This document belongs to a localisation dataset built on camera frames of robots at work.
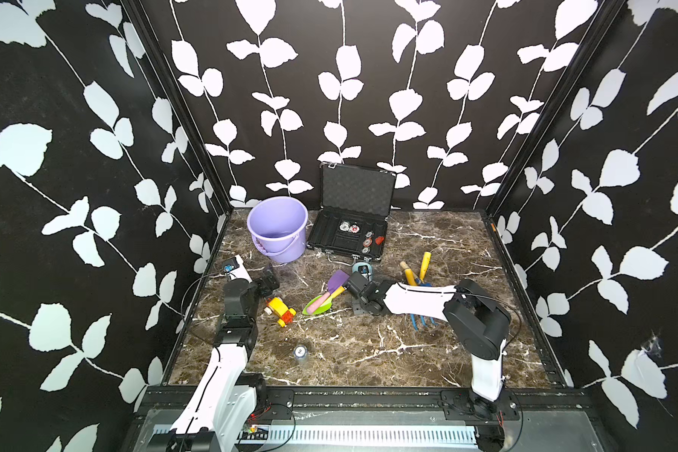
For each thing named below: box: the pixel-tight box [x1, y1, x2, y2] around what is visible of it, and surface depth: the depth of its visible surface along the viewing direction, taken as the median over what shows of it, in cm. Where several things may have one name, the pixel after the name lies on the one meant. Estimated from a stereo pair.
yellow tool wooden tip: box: [399, 259, 418, 287], surface depth 100 cm
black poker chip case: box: [306, 161, 397, 262], surface depth 113 cm
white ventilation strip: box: [268, 424, 480, 447], surface depth 71 cm
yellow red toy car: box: [263, 296, 297, 328], surface depth 89 cm
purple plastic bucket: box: [246, 195, 309, 264], surface depth 100 cm
